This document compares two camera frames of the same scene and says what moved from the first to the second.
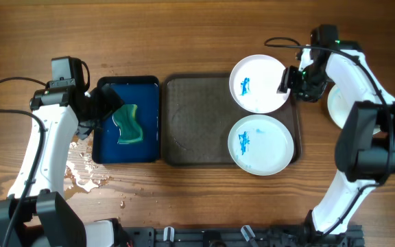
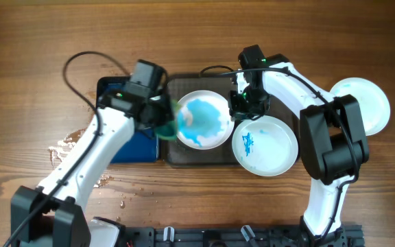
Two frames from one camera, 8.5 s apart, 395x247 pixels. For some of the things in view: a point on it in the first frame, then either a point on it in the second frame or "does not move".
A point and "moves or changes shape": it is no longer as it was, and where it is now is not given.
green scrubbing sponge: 125,119 moves or changes shape
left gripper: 108,107 → 169,114
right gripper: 289,81 → 238,112
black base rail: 239,236 does not move
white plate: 260,145 does not move
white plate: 254,83 moves or changes shape
